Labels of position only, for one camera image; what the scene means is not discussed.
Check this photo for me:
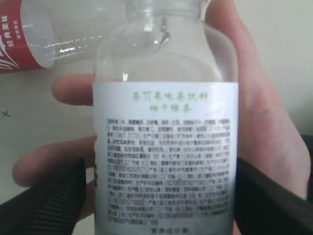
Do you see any clear cola bottle red label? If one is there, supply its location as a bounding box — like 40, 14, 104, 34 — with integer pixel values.
0, 0, 125, 74

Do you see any person's open hand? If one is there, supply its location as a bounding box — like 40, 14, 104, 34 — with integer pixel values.
12, 0, 310, 235

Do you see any clear bottle white text label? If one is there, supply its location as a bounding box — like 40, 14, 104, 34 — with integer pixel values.
92, 0, 240, 235

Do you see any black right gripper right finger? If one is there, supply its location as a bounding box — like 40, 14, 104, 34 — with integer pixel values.
234, 158, 313, 235

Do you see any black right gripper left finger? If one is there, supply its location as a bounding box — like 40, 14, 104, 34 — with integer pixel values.
0, 157, 94, 235

